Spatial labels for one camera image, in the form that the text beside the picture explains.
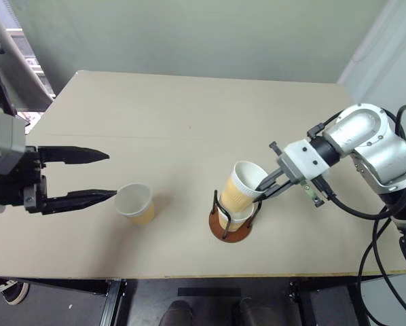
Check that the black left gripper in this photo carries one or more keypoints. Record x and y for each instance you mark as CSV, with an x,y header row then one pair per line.
x,y
16,185

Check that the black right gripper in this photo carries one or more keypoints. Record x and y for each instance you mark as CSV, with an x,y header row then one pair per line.
x,y
284,169

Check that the white and tan paper cup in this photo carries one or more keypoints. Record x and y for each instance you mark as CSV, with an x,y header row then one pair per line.
x,y
237,188
136,203
242,219

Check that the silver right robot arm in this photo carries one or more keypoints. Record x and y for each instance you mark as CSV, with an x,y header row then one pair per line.
x,y
376,149

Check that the black tape strip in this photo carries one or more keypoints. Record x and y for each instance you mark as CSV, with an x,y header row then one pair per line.
x,y
209,292

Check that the dark rounded shape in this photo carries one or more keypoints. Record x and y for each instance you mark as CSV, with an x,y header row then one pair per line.
x,y
176,314
255,312

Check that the black and white sneaker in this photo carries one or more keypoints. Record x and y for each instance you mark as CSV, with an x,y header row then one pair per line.
x,y
14,292

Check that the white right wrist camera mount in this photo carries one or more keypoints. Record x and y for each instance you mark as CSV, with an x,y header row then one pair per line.
x,y
305,158

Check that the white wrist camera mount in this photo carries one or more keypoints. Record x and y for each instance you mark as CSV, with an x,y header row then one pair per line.
x,y
305,158
2,136

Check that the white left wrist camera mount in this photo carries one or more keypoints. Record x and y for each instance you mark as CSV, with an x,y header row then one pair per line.
x,y
2,136

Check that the black table frame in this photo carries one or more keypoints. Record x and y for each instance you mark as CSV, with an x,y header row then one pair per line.
x,y
113,302

